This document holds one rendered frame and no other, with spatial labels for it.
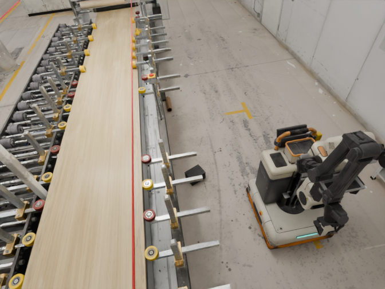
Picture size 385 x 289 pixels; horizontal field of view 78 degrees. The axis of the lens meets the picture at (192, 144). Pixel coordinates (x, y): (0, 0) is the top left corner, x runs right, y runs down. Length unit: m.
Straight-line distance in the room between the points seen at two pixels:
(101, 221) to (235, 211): 1.43
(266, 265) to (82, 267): 1.55
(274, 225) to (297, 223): 0.20
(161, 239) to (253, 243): 1.00
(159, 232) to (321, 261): 1.50
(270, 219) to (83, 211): 1.56
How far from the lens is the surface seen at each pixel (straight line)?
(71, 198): 1.98
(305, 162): 1.54
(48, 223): 1.95
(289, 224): 2.37
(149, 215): 1.68
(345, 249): 2.78
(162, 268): 1.84
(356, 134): 1.21
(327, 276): 2.62
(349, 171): 1.25
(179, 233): 1.81
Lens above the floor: 2.36
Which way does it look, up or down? 47 degrees down
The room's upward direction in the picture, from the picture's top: 6 degrees counter-clockwise
